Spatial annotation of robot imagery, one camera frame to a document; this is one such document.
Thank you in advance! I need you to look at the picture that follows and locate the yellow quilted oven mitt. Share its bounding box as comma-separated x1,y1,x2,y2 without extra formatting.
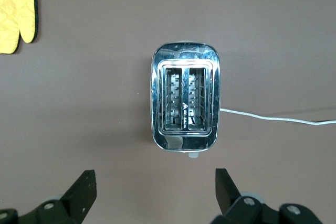
0,0,39,55

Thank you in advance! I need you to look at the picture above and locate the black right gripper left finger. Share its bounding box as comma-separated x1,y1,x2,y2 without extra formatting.
0,169,97,224

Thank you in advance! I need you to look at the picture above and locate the chrome two-slot toaster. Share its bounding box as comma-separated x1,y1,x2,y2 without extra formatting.
150,40,222,159

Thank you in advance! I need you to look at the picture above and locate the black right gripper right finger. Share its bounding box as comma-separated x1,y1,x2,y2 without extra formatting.
209,168,323,224

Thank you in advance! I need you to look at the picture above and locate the white toaster power cable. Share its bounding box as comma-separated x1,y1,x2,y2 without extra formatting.
220,108,336,125

